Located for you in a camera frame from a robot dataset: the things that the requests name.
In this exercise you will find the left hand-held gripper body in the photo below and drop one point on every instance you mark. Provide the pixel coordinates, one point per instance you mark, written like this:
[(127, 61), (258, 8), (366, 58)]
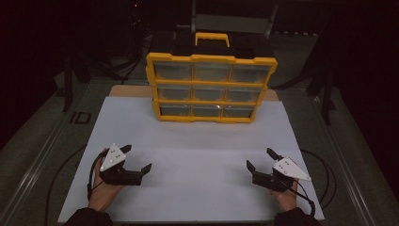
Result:
[(120, 177)]

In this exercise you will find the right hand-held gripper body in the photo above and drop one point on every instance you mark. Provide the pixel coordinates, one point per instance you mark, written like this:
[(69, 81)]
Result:
[(273, 182)]

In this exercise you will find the yellow black organizer cabinet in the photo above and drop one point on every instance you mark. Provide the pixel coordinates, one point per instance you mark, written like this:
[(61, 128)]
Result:
[(211, 82)]

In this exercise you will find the clear plastic drawer box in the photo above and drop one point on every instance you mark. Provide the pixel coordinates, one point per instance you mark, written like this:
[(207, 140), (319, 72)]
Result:
[(211, 71)]

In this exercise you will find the person's right hand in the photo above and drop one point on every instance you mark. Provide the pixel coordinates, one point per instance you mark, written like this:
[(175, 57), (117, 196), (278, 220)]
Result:
[(287, 199)]

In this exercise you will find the person's left hand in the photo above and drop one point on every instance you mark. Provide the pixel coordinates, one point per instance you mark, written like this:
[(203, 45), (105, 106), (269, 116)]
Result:
[(105, 194)]

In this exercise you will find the white board sheet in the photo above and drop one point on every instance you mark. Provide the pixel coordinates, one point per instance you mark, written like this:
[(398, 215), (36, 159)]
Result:
[(188, 141)]

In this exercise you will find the black stand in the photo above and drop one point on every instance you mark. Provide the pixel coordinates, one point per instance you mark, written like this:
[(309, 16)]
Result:
[(327, 94), (67, 88)]

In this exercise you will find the rows of clear drawers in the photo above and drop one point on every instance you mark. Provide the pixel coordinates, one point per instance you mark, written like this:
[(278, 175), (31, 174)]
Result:
[(172, 71)]

